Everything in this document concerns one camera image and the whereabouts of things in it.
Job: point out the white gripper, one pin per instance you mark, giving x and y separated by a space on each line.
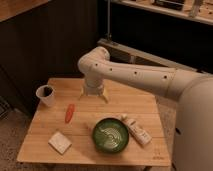
89 88

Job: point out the green ceramic bowl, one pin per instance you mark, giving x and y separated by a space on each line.
110 135

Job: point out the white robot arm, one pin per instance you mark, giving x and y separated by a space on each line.
192 91

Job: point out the orange carrot toy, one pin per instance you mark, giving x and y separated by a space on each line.
69 113

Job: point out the white paper cup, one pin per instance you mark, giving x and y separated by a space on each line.
46 94

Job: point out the long wooden bench beam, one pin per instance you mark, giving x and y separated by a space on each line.
134 56

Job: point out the white rectangular sponge block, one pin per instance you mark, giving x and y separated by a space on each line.
59 142

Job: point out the metal vertical pole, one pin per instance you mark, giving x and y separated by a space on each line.
108 20

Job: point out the wooden shelf with items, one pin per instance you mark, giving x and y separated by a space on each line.
193 10

